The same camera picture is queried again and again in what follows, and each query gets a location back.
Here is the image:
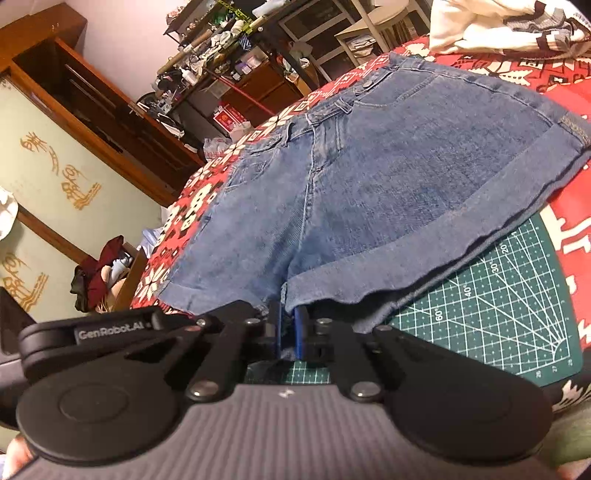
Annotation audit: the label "white printed plastic bag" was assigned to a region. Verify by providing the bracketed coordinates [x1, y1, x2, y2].
[203, 136, 232, 158]

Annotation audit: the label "red cardboard box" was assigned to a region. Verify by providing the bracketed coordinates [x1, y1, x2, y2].
[215, 105, 247, 132]

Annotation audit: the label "person's left forearm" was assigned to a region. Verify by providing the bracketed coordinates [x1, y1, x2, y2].
[0, 436, 40, 478]

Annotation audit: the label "pale door with gold calligraphy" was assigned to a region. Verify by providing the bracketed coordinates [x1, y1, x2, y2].
[0, 76, 176, 324]

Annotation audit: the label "dark red cloth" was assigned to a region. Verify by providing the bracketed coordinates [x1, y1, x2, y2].
[76, 235, 125, 305]

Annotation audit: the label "red patterned blanket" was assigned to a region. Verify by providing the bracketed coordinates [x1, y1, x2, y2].
[130, 34, 591, 414]

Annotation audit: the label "cream knitted sweater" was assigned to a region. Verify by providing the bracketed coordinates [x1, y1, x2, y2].
[429, 0, 591, 58]

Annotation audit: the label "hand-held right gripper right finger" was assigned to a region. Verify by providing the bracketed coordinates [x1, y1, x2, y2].
[294, 305, 444, 401]

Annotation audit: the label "blue denim shorts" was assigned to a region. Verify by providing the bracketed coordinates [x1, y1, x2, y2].
[164, 51, 591, 335]

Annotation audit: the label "green cutting mat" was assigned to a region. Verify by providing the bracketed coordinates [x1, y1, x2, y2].
[245, 215, 583, 386]

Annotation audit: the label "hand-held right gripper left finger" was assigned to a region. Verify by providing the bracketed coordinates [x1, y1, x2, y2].
[124, 302, 283, 402]

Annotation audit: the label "red broom stick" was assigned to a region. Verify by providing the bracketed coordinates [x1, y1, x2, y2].
[216, 75, 274, 112]

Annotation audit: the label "white printed cloth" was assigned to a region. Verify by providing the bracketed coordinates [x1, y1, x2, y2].
[0, 187, 19, 241]

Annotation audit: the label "cluttered wooden desk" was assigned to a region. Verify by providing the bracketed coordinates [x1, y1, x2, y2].
[157, 0, 324, 121]

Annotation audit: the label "brown wooden wardrobe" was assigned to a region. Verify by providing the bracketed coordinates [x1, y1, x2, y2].
[0, 4, 206, 208]

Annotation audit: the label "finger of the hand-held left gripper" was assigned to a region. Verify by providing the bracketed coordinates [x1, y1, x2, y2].
[153, 300, 269, 324]

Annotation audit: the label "beige plastic chair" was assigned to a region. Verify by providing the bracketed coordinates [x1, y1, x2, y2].
[335, 0, 432, 65]

